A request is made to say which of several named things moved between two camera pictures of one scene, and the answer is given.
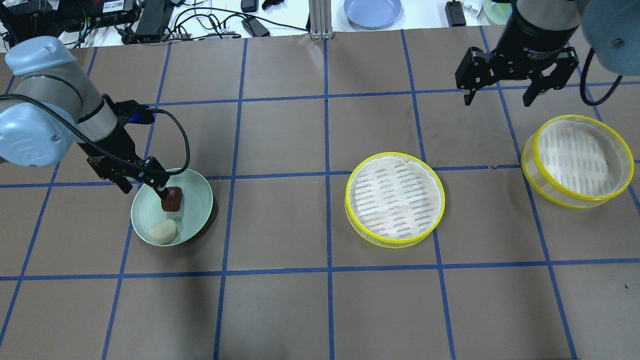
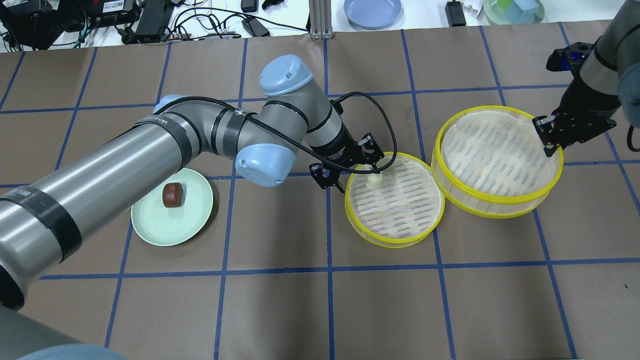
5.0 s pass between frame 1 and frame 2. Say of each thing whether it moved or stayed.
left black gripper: moved
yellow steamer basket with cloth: stayed
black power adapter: stayed
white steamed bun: moved
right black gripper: moved
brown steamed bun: stayed
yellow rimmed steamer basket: moved
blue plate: stayed
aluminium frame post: stayed
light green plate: stayed
